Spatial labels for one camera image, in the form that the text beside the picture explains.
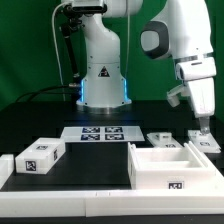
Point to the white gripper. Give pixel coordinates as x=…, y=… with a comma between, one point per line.
x=197, y=76

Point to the white cabinet door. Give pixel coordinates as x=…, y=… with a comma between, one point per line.
x=163, y=140
x=206, y=143

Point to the white cabinet body box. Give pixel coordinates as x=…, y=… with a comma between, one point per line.
x=169, y=168

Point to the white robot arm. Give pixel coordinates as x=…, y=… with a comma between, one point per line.
x=181, y=31

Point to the white cabinet top block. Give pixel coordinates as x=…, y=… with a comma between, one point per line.
x=40, y=156

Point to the white fiducial marker sheet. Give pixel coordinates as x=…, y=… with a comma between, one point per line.
x=102, y=134

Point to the white L-shaped obstacle wall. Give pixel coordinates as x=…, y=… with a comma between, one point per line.
x=112, y=203

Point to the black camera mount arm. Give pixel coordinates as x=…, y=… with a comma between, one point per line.
x=74, y=11

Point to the white wall piece left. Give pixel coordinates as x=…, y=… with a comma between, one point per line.
x=6, y=168

